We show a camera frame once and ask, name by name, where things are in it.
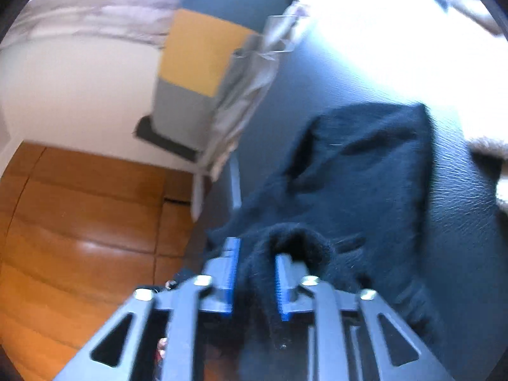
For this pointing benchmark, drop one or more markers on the black knit sweater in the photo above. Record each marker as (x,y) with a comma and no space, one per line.
(357,174)

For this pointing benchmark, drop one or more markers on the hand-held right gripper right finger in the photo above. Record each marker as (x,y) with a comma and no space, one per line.
(282,293)

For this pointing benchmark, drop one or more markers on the grey orange panel chair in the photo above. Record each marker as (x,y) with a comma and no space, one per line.
(198,47)

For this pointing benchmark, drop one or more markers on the grey cloth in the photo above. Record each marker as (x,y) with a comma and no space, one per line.
(246,99)

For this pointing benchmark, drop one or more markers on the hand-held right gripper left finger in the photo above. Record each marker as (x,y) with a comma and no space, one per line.
(232,274)

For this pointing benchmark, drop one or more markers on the patterned curtain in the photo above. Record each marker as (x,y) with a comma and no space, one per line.
(99,12)

